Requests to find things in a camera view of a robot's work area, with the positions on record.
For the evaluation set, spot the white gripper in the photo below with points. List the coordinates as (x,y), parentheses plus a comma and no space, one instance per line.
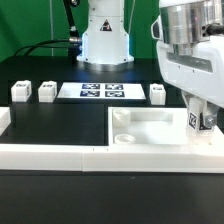
(201,74)

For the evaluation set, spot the white square tabletop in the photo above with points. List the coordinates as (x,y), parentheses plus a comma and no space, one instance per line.
(141,127)

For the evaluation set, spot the white U-shaped fence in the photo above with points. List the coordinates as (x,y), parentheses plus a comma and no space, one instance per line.
(192,158)

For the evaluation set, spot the white marker sheet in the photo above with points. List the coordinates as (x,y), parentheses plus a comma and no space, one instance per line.
(120,91)

